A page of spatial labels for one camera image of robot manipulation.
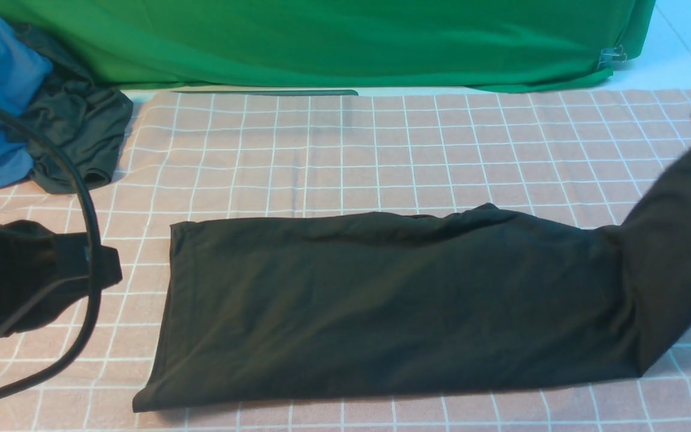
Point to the metal binder clip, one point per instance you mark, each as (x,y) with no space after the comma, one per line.
(610,57)

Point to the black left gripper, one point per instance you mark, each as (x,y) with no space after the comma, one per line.
(43,273)

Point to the pink white-grid tablecloth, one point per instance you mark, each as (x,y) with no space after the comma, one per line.
(582,158)

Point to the green backdrop cloth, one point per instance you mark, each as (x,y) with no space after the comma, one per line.
(500,46)

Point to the dark gray crumpled garment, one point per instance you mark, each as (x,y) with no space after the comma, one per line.
(86,120)

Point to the dark gray long-sleeved shirt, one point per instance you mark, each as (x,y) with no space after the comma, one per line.
(381,304)

